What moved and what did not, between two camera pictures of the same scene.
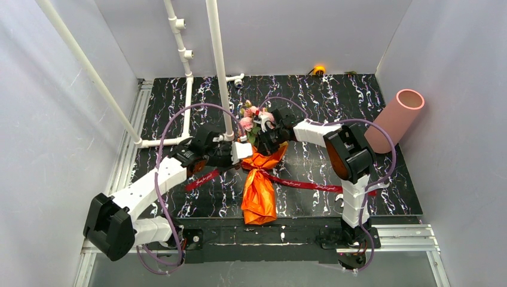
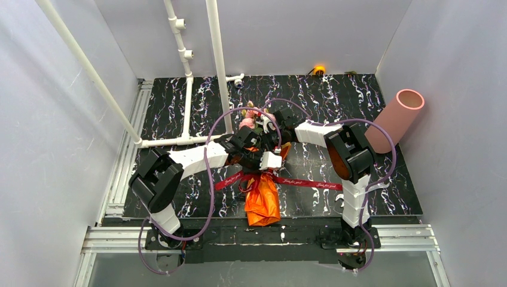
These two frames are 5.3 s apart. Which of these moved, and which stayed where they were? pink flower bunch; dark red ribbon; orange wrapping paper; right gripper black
Moved: dark red ribbon
Stayed: right gripper black; orange wrapping paper; pink flower bunch
